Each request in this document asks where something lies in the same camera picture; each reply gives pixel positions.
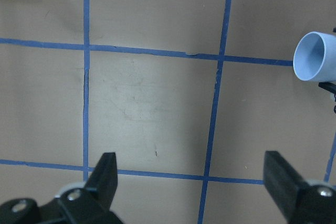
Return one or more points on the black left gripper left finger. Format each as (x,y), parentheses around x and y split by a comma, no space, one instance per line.
(87,204)

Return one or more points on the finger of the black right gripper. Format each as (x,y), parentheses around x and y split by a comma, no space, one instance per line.
(330,87)

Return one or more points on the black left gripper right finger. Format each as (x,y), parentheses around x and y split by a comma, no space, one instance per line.
(299,200)

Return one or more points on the light blue plastic cup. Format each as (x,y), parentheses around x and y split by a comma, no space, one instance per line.
(314,57)

